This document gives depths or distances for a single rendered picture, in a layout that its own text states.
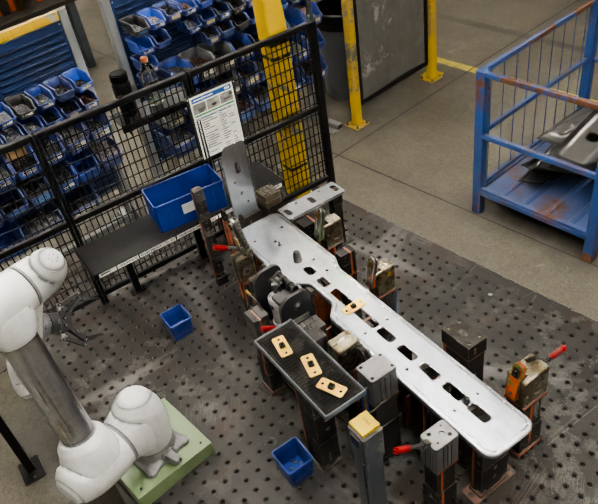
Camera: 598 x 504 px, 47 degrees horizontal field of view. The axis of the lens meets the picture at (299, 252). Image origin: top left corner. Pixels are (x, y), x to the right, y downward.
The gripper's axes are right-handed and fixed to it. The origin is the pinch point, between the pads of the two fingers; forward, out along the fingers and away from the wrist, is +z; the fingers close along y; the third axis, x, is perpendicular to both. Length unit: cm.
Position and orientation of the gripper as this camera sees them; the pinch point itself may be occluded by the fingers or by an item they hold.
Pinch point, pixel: (96, 316)
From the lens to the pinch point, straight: 269.7
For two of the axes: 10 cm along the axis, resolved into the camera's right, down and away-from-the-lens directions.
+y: -1.5, -9.9, 0.4
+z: 6.4, -0.7, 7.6
